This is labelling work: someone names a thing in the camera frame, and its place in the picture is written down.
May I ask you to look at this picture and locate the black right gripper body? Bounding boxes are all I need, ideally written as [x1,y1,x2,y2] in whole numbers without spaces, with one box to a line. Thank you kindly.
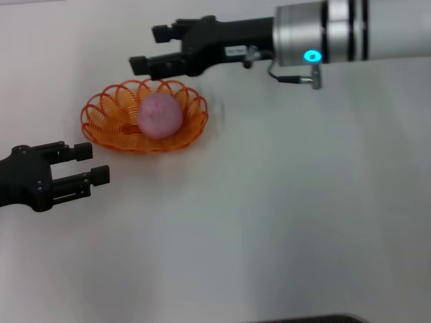
[180,14,277,78]

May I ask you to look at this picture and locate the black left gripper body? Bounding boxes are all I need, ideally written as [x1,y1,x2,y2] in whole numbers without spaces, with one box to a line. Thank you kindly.
[0,144,55,213]

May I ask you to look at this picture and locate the pink peach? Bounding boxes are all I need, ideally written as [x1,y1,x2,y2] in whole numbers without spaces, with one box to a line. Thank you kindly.
[137,92,185,141]

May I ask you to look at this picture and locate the orange wire basket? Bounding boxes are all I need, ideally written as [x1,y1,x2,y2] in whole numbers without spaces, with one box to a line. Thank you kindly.
[79,77,210,155]

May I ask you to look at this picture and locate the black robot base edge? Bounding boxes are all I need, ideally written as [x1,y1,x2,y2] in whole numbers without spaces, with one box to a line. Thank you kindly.
[258,313,368,323]

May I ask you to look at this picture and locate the black cable with metal plug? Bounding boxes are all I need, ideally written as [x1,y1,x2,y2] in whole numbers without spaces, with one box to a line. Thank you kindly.
[267,60,323,90]

